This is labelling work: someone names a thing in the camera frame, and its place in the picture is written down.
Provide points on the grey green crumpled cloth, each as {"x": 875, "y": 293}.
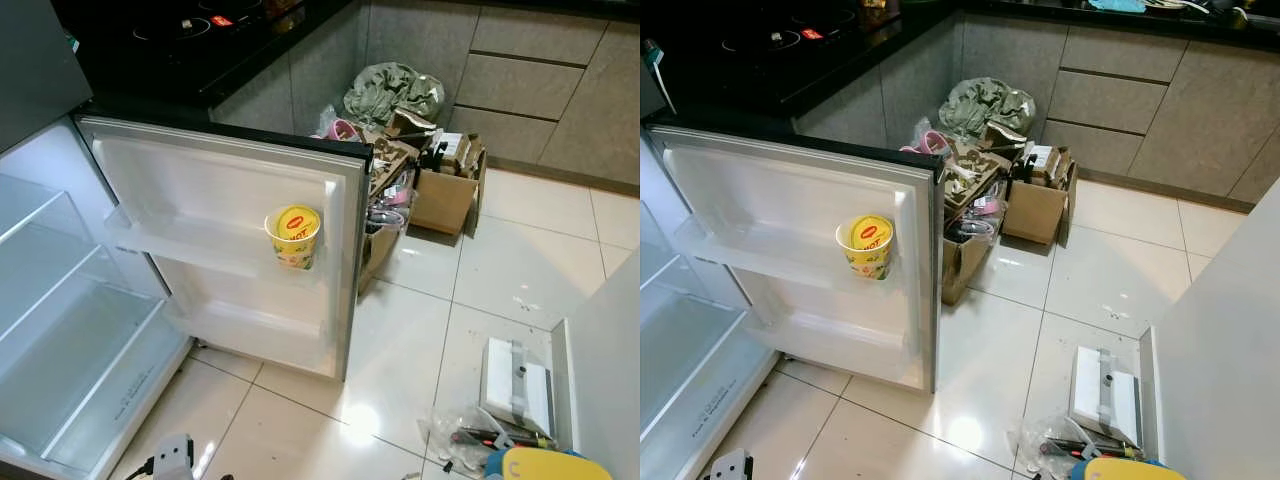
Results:
{"x": 390, "y": 92}
{"x": 985, "y": 105}

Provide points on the white-lined fridge door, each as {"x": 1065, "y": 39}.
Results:
{"x": 780, "y": 180}
{"x": 200, "y": 170}

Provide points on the grey kitchen cabinets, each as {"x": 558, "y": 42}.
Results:
{"x": 1110, "y": 110}
{"x": 520, "y": 90}

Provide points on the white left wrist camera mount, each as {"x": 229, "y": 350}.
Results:
{"x": 730, "y": 467}
{"x": 173, "y": 458}

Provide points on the tall open cardboard box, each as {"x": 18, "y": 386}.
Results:
{"x": 960, "y": 268}
{"x": 378, "y": 255}

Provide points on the black cooktop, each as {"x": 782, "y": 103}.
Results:
{"x": 770, "y": 42}
{"x": 180, "y": 30}

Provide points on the glass fridge shelf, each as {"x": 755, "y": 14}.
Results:
{"x": 50, "y": 290}
{"x": 90, "y": 400}
{"x": 690, "y": 395}
{"x": 655, "y": 275}
{"x": 20, "y": 215}

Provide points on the black kitchen countertop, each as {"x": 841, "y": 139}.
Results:
{"x": 720, "y": 85}
{"x": 120, "y": 75}

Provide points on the clear plastic bag of tools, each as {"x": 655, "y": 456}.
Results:
{"x": 1050, "y": 445}
{"x": 470, "y": 435}

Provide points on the clear fridge door bin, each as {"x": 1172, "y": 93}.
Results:
{"x": 830, "y": 350}
{"x": 180, "y": 245}
{"x": 760, "y": 255}
{"x": 250, "y": 335}

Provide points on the small brown cardboard box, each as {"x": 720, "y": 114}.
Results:
{"x": 440, "y": 200}
{"x": 1030, "y": 210}

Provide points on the white boxy appliance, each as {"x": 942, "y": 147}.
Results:
{"x": 1100, "y": 395}
{"x": 510, "y": 385}

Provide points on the yellow lid noodle cup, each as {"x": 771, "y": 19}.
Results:
{"x": 295, "y": 235}
{"x": 868, "y": 245}

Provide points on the white flat panel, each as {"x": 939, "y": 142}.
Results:
{"x": 605, "y": 400}
{"x": 1220, "y": 350}

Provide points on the pink plastic item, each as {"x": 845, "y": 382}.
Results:
{"x": 930, "y": 142}
{"x": 342, "y": 130}

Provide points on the yellow blue plastic object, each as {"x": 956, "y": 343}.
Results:
{"x": 560, "y": 468}
{"x": 1130, "y": 471}

